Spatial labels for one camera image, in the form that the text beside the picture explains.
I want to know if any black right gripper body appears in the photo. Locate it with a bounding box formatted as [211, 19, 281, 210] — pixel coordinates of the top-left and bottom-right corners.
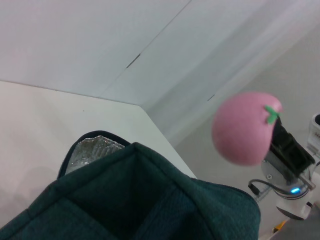
[261, 139, 315, 188]

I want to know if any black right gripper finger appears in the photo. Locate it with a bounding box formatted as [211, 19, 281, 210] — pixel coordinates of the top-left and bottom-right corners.
[269, 118, 295, 151]

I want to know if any pink peach toy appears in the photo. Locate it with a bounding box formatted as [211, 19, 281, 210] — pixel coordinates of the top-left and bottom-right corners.
[211, 91, 283, 167]

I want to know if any dark teal insulated lunch bag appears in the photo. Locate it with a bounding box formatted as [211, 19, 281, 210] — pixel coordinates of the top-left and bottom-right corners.
[0, 129, 261, 240]

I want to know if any dark right gripper cable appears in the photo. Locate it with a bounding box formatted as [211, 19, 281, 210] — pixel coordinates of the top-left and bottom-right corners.
[247, 178, 288, 199]

